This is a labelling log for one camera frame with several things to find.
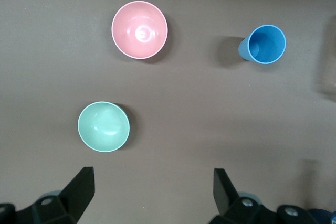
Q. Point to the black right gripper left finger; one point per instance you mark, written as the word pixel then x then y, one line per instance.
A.
pixel 65 203

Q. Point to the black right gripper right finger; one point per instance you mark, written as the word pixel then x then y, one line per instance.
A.
pixel 231 203

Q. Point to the green bowl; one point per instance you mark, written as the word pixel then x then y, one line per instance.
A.
pixel 103 127

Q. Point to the pink bowl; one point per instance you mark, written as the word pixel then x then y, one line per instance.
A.
pixel 139 30

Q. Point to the blue cup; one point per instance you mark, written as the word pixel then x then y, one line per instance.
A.
pixel 265 44

